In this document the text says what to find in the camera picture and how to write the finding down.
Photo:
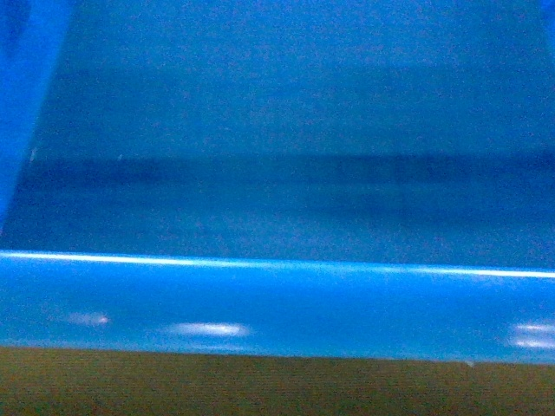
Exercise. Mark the large blue plastic crate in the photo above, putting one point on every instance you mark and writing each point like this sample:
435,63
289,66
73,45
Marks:
284,178

